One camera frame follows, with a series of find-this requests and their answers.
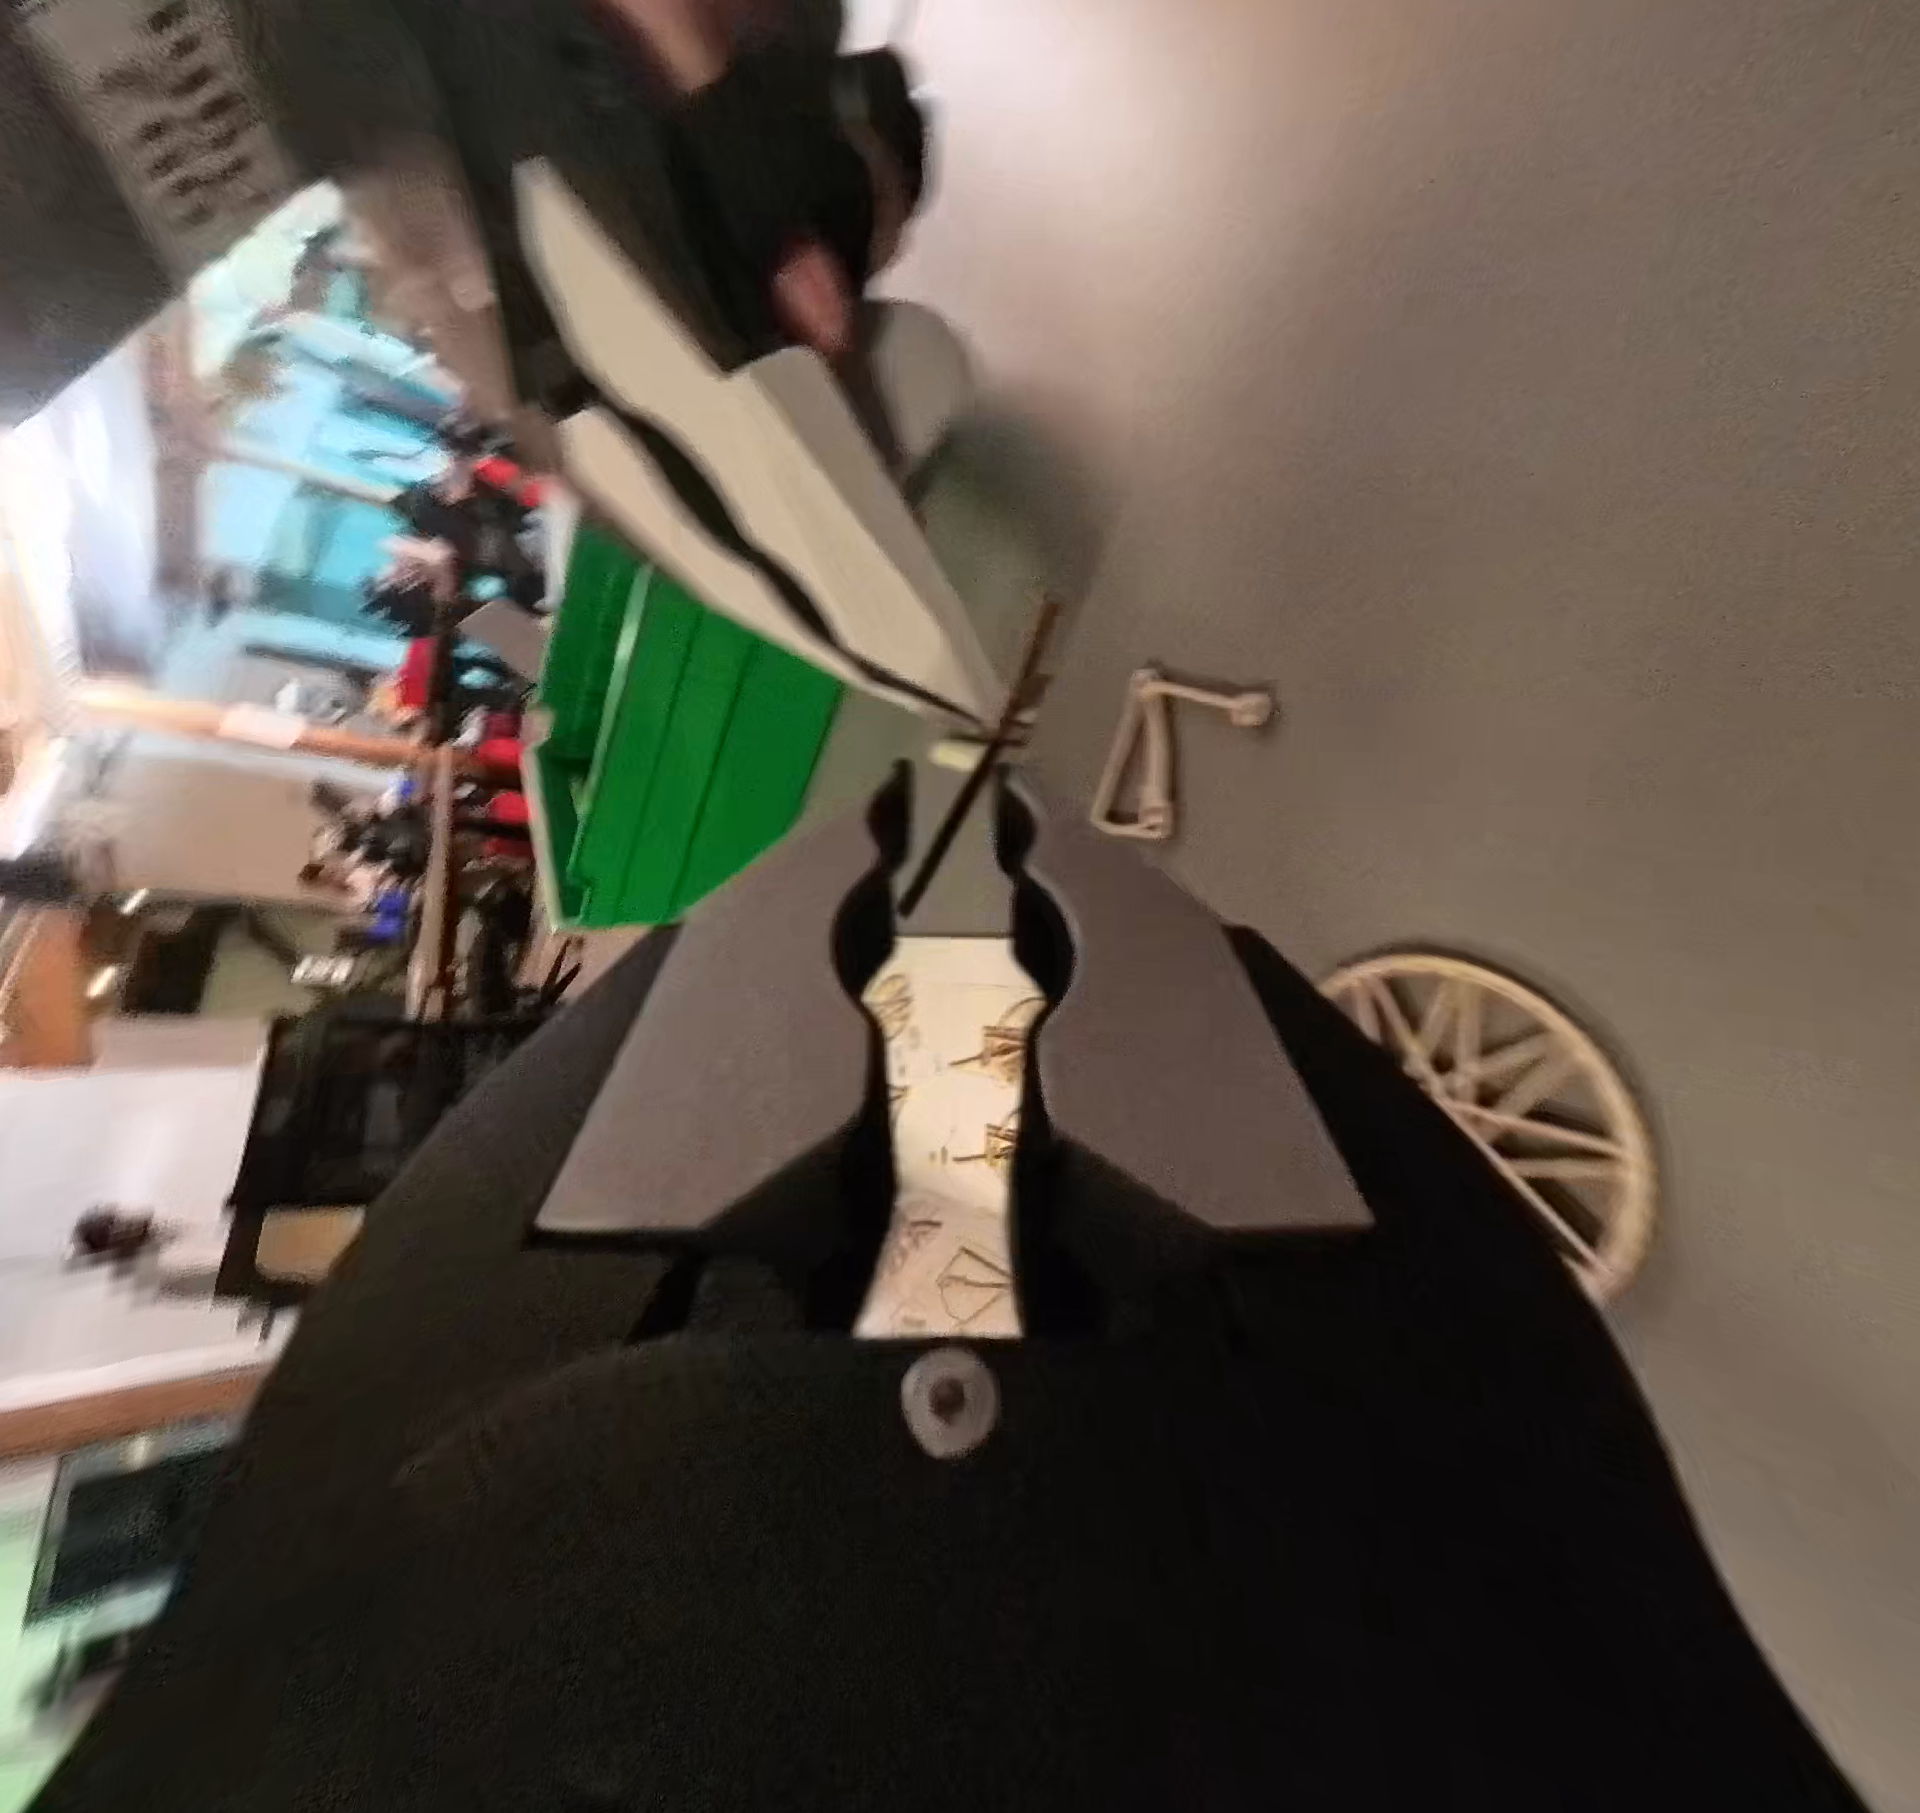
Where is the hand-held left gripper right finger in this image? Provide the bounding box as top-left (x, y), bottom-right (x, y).
top-left (992, 778), bottom-right (1377, 1237)

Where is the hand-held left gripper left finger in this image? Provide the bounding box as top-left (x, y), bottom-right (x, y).
top-left (533, 760), bottom-right (913, 1237)

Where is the wooden fork frame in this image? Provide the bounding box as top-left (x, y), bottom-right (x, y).
top-left (896, 602), bottom-right (1063, 922)

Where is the green box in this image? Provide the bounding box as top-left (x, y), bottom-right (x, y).
top-left (524, 516), bottom-right (848, 934)

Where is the wooden spoked wheel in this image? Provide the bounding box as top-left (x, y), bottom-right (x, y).
top-left (1321, 951), bottom-right (1662, 1308)

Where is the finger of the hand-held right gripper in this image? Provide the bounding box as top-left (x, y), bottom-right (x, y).
top-left (560, 415), bottom-right (919, 708)
top-left (514, 161), bottom-right (1006, 716)

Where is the white instruction booklet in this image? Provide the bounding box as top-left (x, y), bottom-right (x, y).
top-left (856, 936), bottom-right (1053, 1343)

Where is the wooden triangular frame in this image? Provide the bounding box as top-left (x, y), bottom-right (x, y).
top-left (1086, 664), bottom-right (1280, 840)

